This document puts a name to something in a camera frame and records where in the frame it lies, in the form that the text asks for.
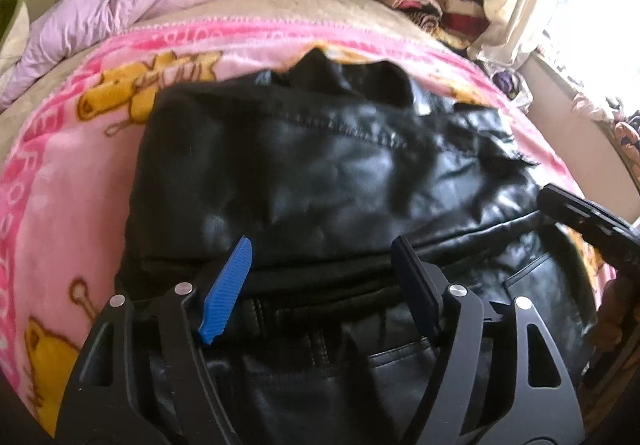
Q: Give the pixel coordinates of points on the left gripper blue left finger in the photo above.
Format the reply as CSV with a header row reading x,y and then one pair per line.
x,y
222,293

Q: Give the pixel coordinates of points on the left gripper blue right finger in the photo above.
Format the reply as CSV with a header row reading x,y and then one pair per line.
x,y
423,285

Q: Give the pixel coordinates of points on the black leather jacket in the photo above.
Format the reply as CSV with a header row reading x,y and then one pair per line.
x,y
322,167

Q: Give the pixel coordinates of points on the floral bag of clothes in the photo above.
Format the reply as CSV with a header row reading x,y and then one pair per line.
x,y
514,86

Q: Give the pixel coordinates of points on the right hand thumb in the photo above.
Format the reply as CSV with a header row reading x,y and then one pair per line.
x,y
620,298

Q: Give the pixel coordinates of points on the clutter on window sill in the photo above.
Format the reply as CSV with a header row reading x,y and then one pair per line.
x,y
621,130

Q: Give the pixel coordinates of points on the pink cartoon bear blanket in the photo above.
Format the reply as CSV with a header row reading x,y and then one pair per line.
x,y
87,364

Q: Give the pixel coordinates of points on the cream window curtain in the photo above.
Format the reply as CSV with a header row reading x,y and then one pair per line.
x,y
514,30

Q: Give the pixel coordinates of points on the beige quilted bedspread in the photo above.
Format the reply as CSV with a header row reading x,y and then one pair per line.
x,y
368,15

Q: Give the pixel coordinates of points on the green and white fleece blanket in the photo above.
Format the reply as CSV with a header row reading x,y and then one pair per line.
x,y
14,34

